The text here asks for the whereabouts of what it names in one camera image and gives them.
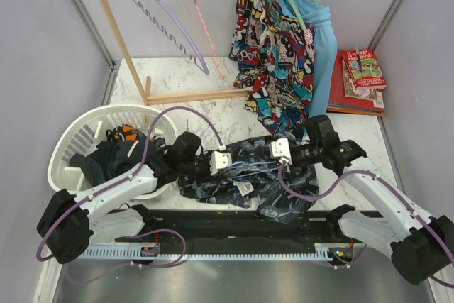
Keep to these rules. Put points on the blue card tag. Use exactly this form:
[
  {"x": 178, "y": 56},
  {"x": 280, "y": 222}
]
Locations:
[{"x": 243, "y": 188}]

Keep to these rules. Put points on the light blue wire hanger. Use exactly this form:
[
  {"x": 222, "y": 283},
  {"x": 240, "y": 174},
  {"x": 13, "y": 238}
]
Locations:
[{"x": 247, "y": 169}]

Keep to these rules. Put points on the white laundry basket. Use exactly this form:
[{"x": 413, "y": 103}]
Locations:
[{"x": 85, "y": 133}]

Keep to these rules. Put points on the dark leaf-print shorts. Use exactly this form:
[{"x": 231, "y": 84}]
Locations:
[{"x": 274, "y": 203}]

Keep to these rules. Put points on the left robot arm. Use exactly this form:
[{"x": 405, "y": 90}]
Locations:
[{"x": 73, "y": 222}]

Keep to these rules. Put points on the dark navy garment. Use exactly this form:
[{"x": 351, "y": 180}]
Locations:
[{"x": 109, "y": 160}]

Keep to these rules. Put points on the wooden clothes rack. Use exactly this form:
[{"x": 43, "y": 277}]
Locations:
[{"x": 170, "y": 98}]

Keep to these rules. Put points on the large red book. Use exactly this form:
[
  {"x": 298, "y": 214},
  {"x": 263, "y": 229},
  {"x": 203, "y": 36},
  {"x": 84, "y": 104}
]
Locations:
[{"x": 339, "y": 103}]

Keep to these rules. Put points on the red illustrated book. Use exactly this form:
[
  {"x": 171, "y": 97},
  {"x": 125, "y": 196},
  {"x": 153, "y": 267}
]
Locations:
[{"x": 363, "y": 69}]

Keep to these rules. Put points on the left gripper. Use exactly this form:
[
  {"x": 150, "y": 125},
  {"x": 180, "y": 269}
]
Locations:
[{"x": 207, "y": 157}]

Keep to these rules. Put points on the orange patterned garment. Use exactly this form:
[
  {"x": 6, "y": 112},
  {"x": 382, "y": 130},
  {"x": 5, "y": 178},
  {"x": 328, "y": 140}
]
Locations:
[{"x": 127, "y": 132}]

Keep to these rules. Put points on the colourful comic-print shorts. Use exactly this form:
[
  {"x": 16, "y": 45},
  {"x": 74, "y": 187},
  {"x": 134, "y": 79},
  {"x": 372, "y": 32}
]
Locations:
[{"x": 275, "y": 57}]

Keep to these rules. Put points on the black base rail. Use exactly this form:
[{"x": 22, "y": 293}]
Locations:
[{"x": 239, "y": 233}]

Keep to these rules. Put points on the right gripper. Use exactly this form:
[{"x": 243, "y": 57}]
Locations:
[{"x": 293, "y": 160}]

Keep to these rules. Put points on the pink wire hanger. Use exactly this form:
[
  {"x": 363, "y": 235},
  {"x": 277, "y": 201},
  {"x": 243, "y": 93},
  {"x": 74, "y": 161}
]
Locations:
[{"x": 197, "y": 19}]

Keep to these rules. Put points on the light blue shorts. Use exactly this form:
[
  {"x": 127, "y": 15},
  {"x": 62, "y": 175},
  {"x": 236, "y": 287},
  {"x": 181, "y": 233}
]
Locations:
[{"x": 325, "y": 45}]

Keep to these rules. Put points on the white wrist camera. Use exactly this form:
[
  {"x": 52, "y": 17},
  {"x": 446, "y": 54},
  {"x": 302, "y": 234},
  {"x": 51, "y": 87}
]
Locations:
[
  {"x": 219, "y": 159},
  {"x": 280, "y": 150}
]

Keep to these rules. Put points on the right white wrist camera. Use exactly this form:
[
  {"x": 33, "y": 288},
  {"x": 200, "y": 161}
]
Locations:
[{"x": 280, "y": 150}]

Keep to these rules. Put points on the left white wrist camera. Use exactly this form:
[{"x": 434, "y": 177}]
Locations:
[{"x": 219, "y": 159}]

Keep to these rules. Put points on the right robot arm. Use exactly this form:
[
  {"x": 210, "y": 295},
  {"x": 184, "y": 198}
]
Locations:
[{"x": 418, "y": 244}]

